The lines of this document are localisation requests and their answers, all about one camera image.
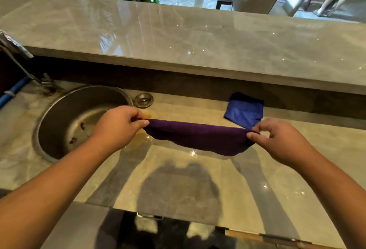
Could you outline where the round steel sink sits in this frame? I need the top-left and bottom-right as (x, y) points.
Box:
(32, 85), (134, 164)

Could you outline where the chrome faucet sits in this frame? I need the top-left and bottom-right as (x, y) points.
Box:
(0, 30), (59, 93)

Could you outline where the purple cloth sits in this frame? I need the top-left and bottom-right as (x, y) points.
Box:
(138, 118), (260, 157)

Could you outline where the blue hose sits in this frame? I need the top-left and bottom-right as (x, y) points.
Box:
(0, 77), (31, 109)

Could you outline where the blue folded cloth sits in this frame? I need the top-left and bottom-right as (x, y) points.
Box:
(223, 92), (264, 130)

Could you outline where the person's left forearm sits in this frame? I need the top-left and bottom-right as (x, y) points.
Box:
(0, 137), (111, 249)

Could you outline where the person's right forearm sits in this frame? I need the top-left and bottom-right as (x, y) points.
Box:
(296, 152), (366, 249)

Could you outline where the person's right hand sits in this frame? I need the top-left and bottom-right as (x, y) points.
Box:
(246, 118), (316, 170)

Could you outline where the person's left hand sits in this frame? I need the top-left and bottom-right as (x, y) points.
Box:
(91, 105), (150, 156)

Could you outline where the round steel sink plug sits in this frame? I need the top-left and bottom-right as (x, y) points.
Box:
(134, 93), (154, 109)

